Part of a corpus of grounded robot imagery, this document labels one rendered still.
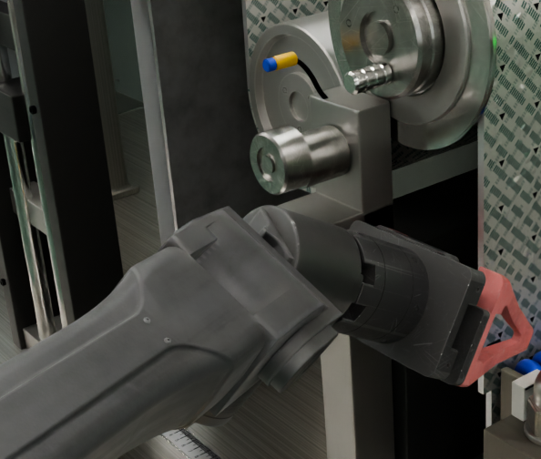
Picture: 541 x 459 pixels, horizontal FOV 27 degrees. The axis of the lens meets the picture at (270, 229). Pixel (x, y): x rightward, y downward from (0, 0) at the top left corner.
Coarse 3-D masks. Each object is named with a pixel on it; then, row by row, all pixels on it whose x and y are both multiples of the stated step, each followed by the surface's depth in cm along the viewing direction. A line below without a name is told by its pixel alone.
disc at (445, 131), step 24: (336, 0) 73; (480, 0) 63; (336, 24) 74; (480, 24) 63; (336, 48) 75; (480, 48) 64; (480, 72) 64; (480, 96) 65; (456, 120) 67; (408, 144) 72; (432, 144) 70
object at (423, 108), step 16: (448, 0) 64; (448, 16) 65; (464, 16) 64; (448, 32) 65; (464, 32) 64; (448, 48) 66; (464, 48) 65; (448, 64) 66; (464, 64) 65; (448, 80) 66; (464, 80) 66; (416, 96) 69; (432, 96) 68; (448, 96) 67; (400, 112) 71; (416, 112) 70; (432, 112) 68
